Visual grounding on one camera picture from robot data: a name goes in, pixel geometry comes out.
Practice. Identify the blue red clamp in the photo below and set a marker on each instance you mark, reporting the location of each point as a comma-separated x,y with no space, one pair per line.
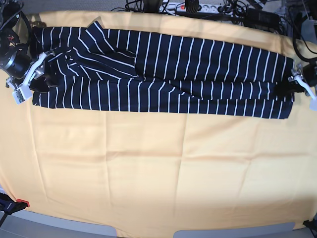
9,206

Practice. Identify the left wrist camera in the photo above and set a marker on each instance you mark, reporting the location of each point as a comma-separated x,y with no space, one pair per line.
313,104

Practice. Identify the black camera stand pole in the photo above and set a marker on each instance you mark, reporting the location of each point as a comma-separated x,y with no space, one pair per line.
152,6

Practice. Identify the navy white striped T-shirt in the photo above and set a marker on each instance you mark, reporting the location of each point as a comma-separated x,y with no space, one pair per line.
135,71

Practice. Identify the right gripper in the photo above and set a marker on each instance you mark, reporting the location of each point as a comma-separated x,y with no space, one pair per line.
36,72

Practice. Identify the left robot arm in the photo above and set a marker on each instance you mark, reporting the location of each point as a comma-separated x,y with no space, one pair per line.
302,30

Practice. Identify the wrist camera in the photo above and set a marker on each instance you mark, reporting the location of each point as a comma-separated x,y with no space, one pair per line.
313,104
21,94

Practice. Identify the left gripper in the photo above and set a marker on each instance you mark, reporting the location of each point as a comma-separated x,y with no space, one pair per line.
303,79

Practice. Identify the black clamp right corner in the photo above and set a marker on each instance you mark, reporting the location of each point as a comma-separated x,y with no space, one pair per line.
312,226

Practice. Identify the black power adapter box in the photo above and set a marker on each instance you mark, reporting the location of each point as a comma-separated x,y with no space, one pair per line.
261,18

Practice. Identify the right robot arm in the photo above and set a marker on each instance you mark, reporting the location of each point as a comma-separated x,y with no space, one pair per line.
10,14

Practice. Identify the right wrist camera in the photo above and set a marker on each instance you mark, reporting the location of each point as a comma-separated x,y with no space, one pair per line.
21,94

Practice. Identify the white power strip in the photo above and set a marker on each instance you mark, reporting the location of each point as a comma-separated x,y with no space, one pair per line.
178,8

